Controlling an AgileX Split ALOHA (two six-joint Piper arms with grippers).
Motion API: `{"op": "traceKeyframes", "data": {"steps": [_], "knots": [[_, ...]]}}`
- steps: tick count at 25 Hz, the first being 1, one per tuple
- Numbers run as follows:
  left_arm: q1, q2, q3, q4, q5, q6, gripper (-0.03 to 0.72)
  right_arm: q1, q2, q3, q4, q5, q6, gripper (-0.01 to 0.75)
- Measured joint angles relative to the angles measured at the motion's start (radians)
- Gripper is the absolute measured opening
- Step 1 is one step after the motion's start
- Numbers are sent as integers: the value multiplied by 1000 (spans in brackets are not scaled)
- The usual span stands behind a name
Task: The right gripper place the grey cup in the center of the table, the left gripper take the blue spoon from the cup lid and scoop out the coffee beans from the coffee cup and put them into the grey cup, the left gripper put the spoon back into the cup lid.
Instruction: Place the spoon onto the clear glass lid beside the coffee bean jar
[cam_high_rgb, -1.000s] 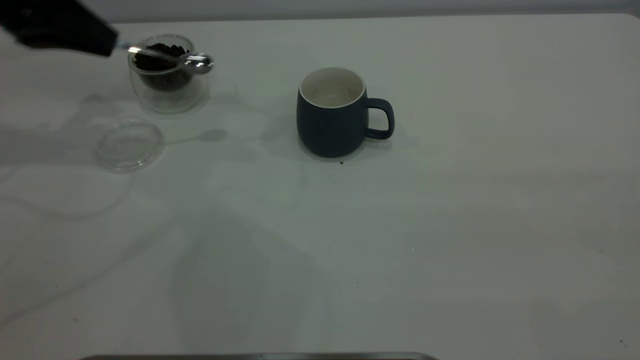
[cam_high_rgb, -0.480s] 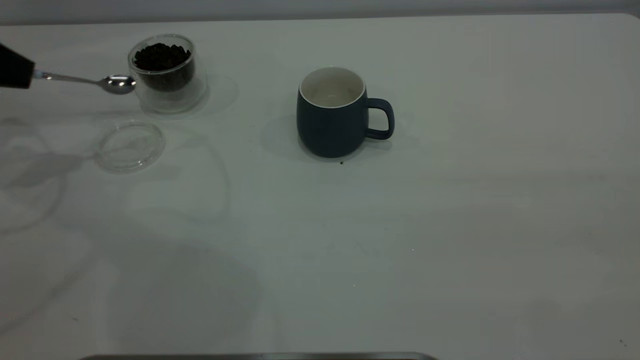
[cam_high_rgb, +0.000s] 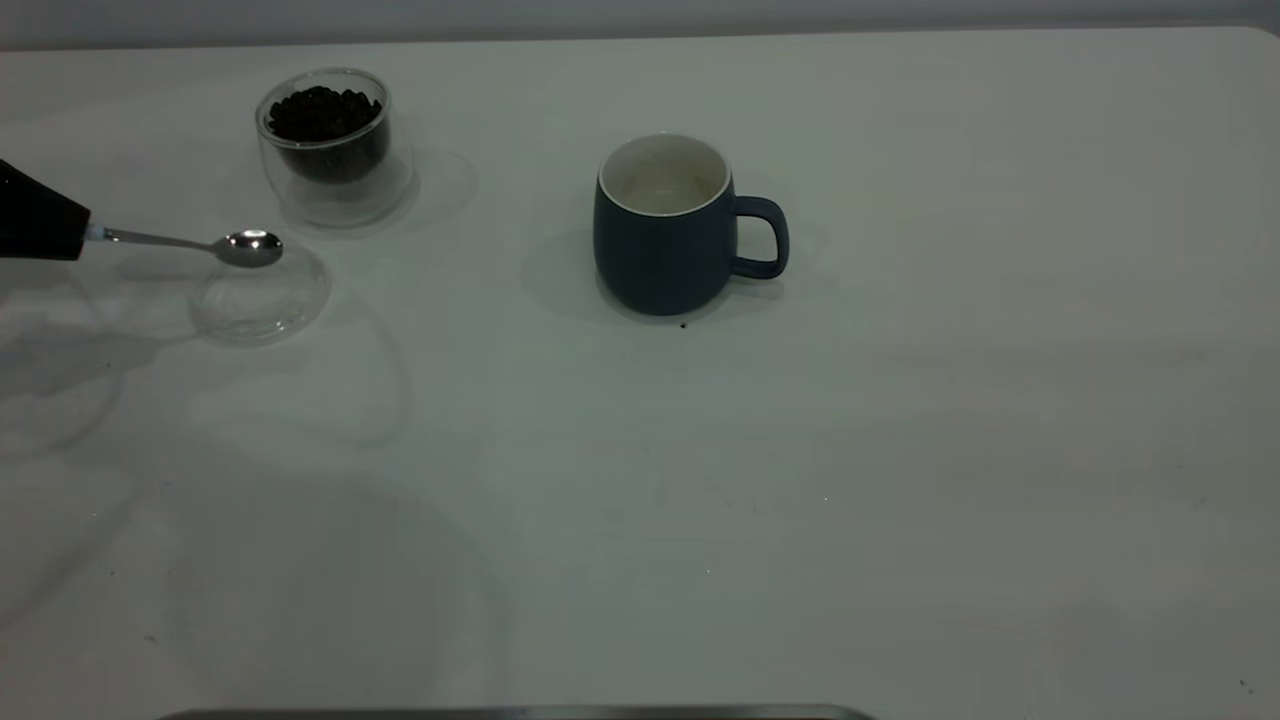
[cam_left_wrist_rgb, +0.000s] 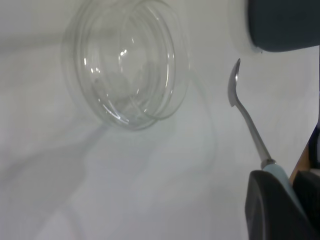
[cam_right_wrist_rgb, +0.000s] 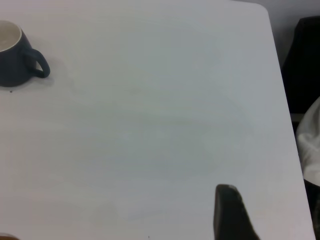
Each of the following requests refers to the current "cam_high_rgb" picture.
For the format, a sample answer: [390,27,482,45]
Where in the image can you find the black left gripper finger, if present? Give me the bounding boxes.
[0,232,89,263]
[0,158,92,235]

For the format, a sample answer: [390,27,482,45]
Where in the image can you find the metal spoon light blue handle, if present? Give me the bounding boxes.
[84,224,285,269]

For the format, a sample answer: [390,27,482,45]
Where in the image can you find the dark blue ceramic mug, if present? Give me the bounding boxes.
[592,133,791,318]

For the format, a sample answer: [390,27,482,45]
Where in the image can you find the clear glass lid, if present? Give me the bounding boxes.
[188,240,332,347]

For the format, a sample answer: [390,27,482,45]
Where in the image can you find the dark coffee beans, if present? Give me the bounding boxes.
[266,86,390,185]

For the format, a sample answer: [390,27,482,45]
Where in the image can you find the double-walled glass cup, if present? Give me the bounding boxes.
[255,66,414,229]

